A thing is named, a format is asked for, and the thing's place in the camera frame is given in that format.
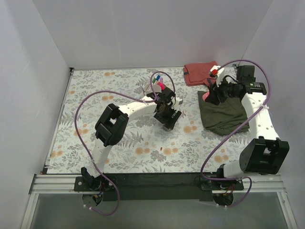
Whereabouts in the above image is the pink black highlighter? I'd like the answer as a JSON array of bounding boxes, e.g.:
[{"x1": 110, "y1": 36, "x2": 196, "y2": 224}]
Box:
[{"x1": 159, "y1": 83, "x2": 165, "y2": 91}]

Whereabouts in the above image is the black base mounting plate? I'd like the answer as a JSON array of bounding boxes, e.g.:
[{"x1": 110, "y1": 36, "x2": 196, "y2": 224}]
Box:
[{"x1": 73, "y1": 172, "x2": 244, "y2": 201}]

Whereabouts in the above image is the pink round sharpener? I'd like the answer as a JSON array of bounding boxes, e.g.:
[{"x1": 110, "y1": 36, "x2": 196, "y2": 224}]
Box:
[{"x1": 202, "y1": 93, "x2": 209, "y2": 101}]

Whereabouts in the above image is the floral patterned table mat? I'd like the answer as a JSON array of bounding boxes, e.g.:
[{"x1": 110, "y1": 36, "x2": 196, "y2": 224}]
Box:
[{"x1": 47, "y1": 67, "x2": 251, "y2": 174}]

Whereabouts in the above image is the aluminium front rail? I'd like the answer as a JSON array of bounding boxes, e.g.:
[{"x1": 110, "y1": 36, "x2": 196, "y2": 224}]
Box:
[{"x1": 29, "y1": 174, "x2": 78, "y2": 194}]

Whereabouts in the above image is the purple cable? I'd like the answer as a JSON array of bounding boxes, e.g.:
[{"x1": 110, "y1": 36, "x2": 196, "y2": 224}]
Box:
[
  {"x1": 200, "y1": 59, "x2": 273, "y2": 208},
  {"x1": 74, "y1": 71, "x2": 176, "y2": 217}
]

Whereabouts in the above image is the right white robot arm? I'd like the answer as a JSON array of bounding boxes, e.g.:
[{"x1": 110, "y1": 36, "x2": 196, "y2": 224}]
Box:
[{"x1": 206, "y1": 65, "x2": 289, "y2": 190}]

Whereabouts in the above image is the white divided round organizer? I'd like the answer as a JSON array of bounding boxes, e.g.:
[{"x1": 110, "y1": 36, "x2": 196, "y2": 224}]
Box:
[{"x1": 143, "y1": 83, "x2": 162, "y2": 96}]

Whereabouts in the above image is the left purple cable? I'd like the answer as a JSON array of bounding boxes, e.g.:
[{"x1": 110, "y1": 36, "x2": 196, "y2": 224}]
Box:
[{"x1": 74, "y1": 71, "x2": 176, "y2": 217}]

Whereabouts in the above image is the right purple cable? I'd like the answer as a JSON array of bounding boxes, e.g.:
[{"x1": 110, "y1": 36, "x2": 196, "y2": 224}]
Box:
[{"x1": 200, "y1": 59, "x2": 273, "y2": 208}]

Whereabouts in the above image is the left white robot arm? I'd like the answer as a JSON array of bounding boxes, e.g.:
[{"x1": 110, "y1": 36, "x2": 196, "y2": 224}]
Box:
[{"x1": 81, "y1": 88, "x2": 183, "y2": 191}]

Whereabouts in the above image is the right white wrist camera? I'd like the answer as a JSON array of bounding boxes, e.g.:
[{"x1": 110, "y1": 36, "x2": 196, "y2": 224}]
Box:
[{"x1": 209, "y1": 65, "x2": 225, "y2": 87}]

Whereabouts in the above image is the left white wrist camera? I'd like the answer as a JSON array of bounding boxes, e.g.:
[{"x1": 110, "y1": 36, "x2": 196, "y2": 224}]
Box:
[{"x1": 173, "y1": 97, "x2": 183, "y2": 106}]

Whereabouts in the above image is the folded olive green cloth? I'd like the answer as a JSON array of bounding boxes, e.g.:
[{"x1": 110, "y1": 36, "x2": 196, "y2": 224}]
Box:
[{"x1": 197, "y1": 91, "x2": 247, "y2": 136}]

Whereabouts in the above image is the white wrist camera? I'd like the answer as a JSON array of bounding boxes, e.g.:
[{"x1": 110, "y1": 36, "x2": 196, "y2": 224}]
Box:
[
  {"x1": 173, "y1": 97, "x2": 183, "y2": 106},
  {"x1": 209, "y1": 65, "x2": 225, "y2": 87}
]

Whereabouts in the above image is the folded red cloth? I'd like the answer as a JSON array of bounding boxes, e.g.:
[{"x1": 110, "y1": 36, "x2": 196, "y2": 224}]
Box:
[{"x1": 183, "y1": 61, "x2": 217, "y2": 86}]

